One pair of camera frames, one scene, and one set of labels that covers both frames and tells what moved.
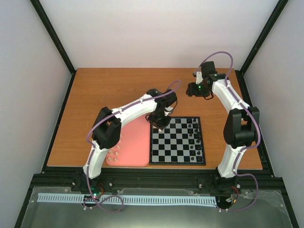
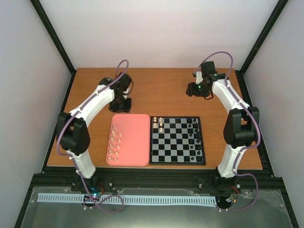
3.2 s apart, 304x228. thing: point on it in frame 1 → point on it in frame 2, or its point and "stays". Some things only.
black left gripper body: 157,118 → 120,105
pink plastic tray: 135,150 stays
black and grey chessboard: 180,142 stays
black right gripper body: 199,91 stays
